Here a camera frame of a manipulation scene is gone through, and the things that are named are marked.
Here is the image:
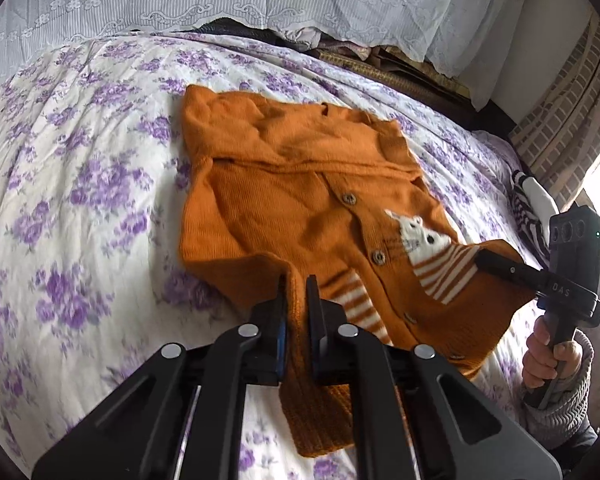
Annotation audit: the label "zebra striped cloth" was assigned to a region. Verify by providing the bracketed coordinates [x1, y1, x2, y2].
[509, 170, 558, 267]

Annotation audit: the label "dark wooden bed frame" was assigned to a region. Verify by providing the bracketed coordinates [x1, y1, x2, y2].
[420, 80, 523, 146]

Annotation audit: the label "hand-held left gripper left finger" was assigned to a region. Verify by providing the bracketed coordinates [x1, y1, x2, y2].
[31, 274, 288, 480]

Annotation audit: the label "orange knitted cat cardigan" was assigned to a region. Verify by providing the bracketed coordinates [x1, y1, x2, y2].
[179, 84, 538, 459]

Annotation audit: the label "dark cloth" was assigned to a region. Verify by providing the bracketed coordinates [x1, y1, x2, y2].
[200, 16, 301, 46]

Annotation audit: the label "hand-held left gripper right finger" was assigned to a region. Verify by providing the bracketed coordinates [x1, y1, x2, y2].
[306, 275, 564, 480]

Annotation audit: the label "purple floral bedsheet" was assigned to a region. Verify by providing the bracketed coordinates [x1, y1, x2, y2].
[0, 30, 581, 480]

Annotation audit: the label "person's right hand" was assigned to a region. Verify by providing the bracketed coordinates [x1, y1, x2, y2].
[522, 317, 584, 392]

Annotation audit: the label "person's right forearm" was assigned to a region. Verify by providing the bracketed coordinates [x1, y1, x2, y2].
[522, 330, 597, 453]

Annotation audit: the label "woven straw mat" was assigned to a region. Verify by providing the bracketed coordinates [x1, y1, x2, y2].
[315, 45, 473, 103]

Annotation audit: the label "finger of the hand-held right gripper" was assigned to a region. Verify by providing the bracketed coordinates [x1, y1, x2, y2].
[474, 248, 547, 299]

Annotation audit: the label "pile of pale clothes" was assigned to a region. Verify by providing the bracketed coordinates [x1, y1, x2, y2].
[280, 25, 376, 61]

